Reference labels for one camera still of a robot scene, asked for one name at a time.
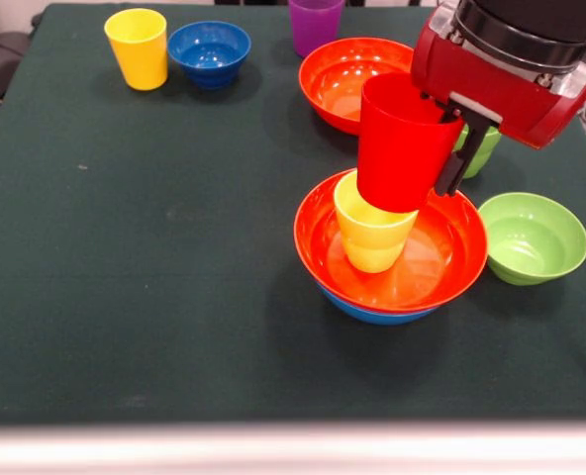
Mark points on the dark green table cloth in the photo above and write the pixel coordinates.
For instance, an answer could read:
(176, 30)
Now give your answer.
(75, 321)

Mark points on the yellow ridged cup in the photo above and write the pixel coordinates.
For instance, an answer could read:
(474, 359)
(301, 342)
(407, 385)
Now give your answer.
(372, 237)

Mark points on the tall smooth yellow cup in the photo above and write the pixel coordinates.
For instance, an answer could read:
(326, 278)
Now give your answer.
(139, 54)

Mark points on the large light blue bowl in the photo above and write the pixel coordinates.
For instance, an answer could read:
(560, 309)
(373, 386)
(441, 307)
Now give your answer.
(377, 316)

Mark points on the green ridged cup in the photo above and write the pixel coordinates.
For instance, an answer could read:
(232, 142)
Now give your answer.
(483, 153)

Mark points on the red cup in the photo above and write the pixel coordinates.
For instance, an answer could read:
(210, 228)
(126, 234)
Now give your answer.
(397, 158)

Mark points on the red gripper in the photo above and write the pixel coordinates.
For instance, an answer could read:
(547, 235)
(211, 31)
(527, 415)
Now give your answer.
(496, 89)

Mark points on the large orange bowl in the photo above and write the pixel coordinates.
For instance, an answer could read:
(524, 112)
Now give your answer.
(446, 257)
(332, 79)

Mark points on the small dark blue bowl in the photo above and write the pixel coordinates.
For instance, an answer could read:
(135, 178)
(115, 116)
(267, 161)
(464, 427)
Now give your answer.
(209, 59)

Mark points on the small green bowl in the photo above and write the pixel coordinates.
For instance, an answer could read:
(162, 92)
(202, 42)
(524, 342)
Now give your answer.
(535, 242)

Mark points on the purple cup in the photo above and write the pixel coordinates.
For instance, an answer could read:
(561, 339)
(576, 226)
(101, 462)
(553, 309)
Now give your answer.
(315, 29)

